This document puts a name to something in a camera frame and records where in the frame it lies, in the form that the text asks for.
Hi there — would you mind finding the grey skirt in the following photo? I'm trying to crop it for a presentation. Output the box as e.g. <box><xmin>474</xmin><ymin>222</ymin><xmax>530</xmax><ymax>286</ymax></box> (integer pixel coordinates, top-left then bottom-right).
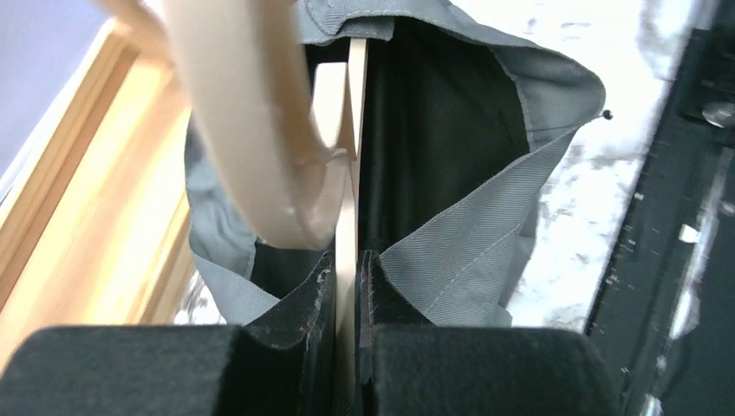
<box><xmin>183</xmin><ymin>0</ymin><xmax>614</xmax><ymax>328</ymax></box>

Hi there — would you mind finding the wooden hanger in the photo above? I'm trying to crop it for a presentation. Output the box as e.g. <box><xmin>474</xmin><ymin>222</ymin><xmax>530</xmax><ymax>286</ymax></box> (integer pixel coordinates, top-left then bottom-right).
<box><xmin>105</xmin><ymin>1</ymin><xmax>367</xmax><ymax>415</ymax></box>

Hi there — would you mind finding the wooden clothes rack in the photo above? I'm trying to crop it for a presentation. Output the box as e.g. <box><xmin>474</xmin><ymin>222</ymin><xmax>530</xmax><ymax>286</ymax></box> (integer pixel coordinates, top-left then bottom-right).
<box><xmin>1</xmin><ymin>12</ymin><xmax>193</xmax><ymax>361</ymax></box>

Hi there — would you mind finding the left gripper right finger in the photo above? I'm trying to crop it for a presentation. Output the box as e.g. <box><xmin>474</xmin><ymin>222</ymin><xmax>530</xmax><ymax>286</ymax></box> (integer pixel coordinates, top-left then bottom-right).
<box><xmin>355</xmin><ymin>250</ymin><xmax>618</xmax><ymax>415</ymax></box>

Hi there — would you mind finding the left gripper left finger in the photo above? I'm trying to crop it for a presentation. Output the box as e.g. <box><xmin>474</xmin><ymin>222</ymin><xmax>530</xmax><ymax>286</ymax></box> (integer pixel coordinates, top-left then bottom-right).
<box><xmin>1</xmin><ymin>250</ymin><xmax>335</xmax><ymax>415</ymax></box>

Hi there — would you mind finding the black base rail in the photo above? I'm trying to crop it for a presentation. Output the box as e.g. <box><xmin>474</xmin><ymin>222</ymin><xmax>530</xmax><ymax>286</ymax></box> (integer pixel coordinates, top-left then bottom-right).
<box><xmin>585</xmin><ymin>1</ymin><xmax>734</xmax><ymax>415</ymax></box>

